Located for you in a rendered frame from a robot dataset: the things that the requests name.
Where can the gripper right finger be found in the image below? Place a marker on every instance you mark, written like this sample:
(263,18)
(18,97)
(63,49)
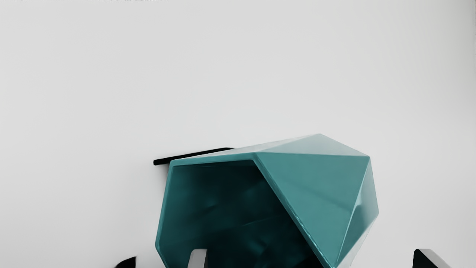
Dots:
(427,260)

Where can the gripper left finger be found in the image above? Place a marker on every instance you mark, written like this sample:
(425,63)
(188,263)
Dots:
(198,259)

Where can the teal faceted mug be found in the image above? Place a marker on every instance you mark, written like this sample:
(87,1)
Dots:
(312,186)

